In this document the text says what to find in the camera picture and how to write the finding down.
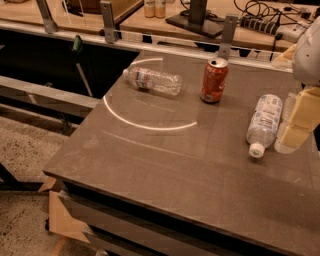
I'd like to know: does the white power adapter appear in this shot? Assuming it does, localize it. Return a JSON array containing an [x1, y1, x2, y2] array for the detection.
[[277, 22, 310, 43]]

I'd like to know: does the black monitor stand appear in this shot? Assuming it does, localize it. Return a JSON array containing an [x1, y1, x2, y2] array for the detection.
[[165, 0, 223, 38]]

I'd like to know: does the right metal bracket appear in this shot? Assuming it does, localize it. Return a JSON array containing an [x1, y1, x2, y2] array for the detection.
[[218, 14, 238, 60]]

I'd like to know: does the green handled tool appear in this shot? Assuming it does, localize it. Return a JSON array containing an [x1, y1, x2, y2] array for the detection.
[[71, 34, 94, 98]]

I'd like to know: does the left small tan bottle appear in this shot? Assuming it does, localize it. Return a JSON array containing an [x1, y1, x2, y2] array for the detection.
[[144, 0, 155, 18]]

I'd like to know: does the metal bracket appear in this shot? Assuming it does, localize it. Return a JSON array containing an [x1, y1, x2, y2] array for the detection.
[[100, 0, 117, 43], [36, 0, 58, 34], [218, 14, 238, 60]]

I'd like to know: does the clear bottle lying left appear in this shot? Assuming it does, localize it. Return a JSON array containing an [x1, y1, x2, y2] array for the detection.
[[123, 66, 182, 96]]

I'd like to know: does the right small tan bottle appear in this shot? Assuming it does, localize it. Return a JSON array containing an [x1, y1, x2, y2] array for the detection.
[[155, 0, 166, 18]]

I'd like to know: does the black power strip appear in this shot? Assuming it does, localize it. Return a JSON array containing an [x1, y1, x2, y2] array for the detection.
[[240, 16, 279, 35]]

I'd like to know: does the metal guard rail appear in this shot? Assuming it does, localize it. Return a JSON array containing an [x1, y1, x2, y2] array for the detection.
[[0, 20, 292, 73]]

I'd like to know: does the clear bottle white cap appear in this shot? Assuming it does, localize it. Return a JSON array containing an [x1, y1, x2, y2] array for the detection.
[[246, 94, 283, 158]]

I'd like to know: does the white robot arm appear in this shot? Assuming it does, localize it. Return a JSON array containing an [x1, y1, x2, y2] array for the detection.
[[274, 17, 320, 154]]

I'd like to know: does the black cable bundle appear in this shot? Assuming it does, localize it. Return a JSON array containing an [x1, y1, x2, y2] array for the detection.
[[233, 0, 313, 26]]

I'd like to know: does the middle metal bracket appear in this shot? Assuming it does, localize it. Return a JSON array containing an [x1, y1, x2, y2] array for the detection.
[[100, 0, 117, 43]]

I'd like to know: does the left metal bracket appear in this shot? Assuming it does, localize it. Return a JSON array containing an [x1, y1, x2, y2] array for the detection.
[[36, 0, 58, 34]]

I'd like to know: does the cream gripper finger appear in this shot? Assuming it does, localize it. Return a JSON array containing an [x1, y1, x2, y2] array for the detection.
[[279, 87, 320, 149]]

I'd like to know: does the red coke can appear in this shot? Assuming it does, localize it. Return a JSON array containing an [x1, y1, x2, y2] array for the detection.
[[200, 57, 228, 103]]

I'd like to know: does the small tan bottle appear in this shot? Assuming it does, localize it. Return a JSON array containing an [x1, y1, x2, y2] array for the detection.
[[155, 0, 166, 18], [144, 0, 155, 18]]

